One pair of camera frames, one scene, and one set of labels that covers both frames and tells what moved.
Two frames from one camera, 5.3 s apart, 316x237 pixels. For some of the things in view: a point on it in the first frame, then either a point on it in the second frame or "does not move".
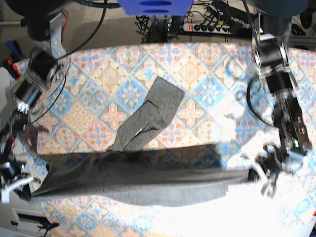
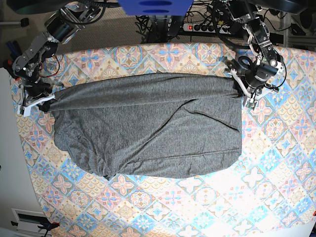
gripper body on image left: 13,178 -> 38,92
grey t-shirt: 135,172 -> 151,125
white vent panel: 28,220 does not move
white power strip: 209,28 does not move
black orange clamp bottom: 49,226 does not move
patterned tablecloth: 223,103 does not move
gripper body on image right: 272,161 -> 254,76
